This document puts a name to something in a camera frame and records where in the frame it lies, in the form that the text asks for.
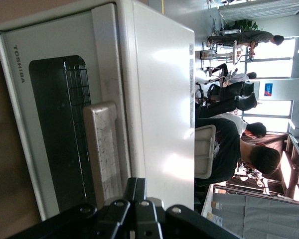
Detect seated person in white shirt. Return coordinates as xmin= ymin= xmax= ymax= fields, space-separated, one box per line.
xmin=214 ymin=113 xmax=268 ymax=140

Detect standing person in grey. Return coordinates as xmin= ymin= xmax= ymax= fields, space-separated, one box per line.
xmin=208 ymin=30 xmax=285 ymax=54

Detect oven door with handle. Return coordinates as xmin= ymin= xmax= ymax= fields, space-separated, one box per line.
xmin=0 ymin=1 xmax=132 ymax=222

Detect grey window blinds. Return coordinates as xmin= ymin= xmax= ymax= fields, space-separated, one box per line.
xmin=218 ymin=0 xmax=299 ymax=22

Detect black office chair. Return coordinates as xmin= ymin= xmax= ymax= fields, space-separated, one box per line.
xmin=206 ymin=81 xmax=255 ymax=103
xmin=196 ymin=92 xmax=258 ymax=120

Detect metal wire oven rack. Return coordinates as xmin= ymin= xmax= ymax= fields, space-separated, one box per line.
xmin=63 ymin=61 xmax=93 ymax=200

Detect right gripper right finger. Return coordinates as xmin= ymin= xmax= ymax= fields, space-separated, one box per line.
xmin=134 ymin=178 xmax=165 ymax=239

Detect person in black t-shirt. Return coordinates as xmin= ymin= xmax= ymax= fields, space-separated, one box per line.
xmin=195 ymin=118 xmax=282 ymax=187

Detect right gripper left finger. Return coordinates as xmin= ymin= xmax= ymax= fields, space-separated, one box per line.
xmin=99 ymin=177 xmax=139 ymax=239

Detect grey partition panel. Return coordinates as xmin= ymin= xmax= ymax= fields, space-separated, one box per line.
xmin=211 ymin=191 xmax=299 ymax=239

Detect distant person in white shirt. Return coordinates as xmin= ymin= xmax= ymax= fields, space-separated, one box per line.
xmin=228 ymin=71 xmax=258 ymax=84

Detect white board with blue sign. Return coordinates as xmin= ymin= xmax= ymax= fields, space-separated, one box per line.
xmin=246 ymin=78 xmax=299 ymax=102

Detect white toaster oven body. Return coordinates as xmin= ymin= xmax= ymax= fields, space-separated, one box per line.
xmin=113 ymin=0 xmax=196 ymax=212

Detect white chair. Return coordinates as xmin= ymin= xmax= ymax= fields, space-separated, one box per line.
xmin=194 ymin=124 xmax=217 ymax=180

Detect green potted plant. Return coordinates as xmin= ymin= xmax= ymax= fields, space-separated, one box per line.
xmin=224 ymin=19 xmax=259 ymax=32

